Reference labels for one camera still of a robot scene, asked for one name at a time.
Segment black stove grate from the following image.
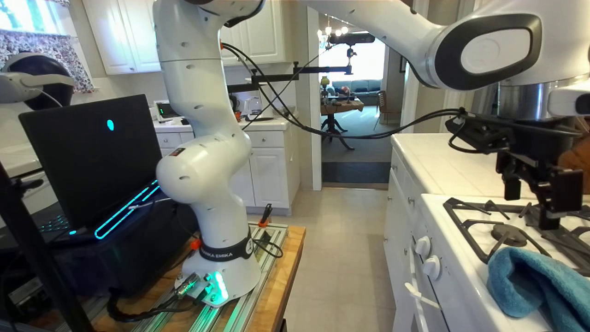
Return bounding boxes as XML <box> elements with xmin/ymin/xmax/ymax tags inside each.
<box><xmin>442</xmin><ymin>197</ymin><xmax>590</xmax><ymax>276</ymax></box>

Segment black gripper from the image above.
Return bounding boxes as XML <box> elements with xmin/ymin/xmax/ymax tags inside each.
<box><xmin>496</xmin><ymin>119</ymin><xmax>582</xmax><ymax>230</ymax></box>

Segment wooden knife block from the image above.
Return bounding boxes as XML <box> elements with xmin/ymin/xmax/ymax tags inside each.
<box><xmin>558</xmin><ymin>136</ymin><xmax>590</xmax><ymax>193</ymax></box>

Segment white base cabinet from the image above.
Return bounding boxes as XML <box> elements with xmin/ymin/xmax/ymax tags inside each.
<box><xmin>156</xmin><ymin>119</ymin><xmax>298</xmax><ymax>213</ymax></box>

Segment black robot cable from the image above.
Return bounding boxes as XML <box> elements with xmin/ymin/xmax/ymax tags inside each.
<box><xmin>219</xmin><ymin>40</ymin><xmax>468</xmax><ymax>142</ymax></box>

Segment white upper cabinet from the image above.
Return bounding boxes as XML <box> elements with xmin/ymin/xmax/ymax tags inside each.
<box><xmin>83</xmin><ymin>0</ymin><xmax>287</xmax><ymax>75</ymax></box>

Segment white stove knob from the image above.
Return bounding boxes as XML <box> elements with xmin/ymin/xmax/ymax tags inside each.
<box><xmin>413</xmin><ymin>236</ymin><xmax>431</xmax><ymax>256</ymax></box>
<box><xmin>422</xmin><ymin>254</ymin><xmax>442</xmax><ymax>280</ymax></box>

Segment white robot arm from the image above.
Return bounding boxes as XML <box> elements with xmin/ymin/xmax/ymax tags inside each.
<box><xmin>153</xmin><ymin>0</ymin><xmax>590</xmax><ymax>306</ymax></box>

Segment white gas stove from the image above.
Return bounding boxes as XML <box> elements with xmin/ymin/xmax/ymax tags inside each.
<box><xmin>402</xmin><ymin>193</ymin><xmax>590</xmax><ymax>332</ymax></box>

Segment black laptop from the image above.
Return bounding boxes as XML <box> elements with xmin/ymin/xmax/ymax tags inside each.
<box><xmin>18</xmin><ymin>94</ymin><xmax>162</xmax><ymax>239</ymax></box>

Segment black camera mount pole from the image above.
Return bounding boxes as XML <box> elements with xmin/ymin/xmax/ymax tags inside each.
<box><xmin>221</xmin><ymin>31</ymin><xmax>376</xmax><ymax>86</ymax></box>

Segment wooden cart top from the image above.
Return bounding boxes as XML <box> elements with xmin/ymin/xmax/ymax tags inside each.
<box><xmin>92</xmin><ymin>223</ymin><xmax>306</xmax><ymax>332</ymax></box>

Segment black white headset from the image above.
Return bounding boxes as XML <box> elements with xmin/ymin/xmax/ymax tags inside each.
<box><xmin>0</xmin><ymin>53</ymin><xmax>75</xmax><ymax>110</ymax></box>

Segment white oven door handle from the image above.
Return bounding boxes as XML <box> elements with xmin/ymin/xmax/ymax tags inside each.
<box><xmin>403</xmin><ymin>282</ymin><xmax>438</xmax><ymax>332</ymax></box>

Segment blue towel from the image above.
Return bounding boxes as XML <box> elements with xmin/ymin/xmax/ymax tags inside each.
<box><xmin>486</xmin><ymin>247</ymin><xmax>590</xmax><ymax>332</ymax></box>

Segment white counter cabinet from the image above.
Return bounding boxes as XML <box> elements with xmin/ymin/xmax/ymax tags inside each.
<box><xmin>381</xmin><ymin>132</ymin><xmax>536</xmax><ymax>309</ymax></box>

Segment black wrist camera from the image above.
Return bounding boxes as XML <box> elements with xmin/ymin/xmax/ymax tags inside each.
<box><xmin>444</xmin><ymin>116</ymin><xmax>503</xmax><ymax>154</ymax></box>

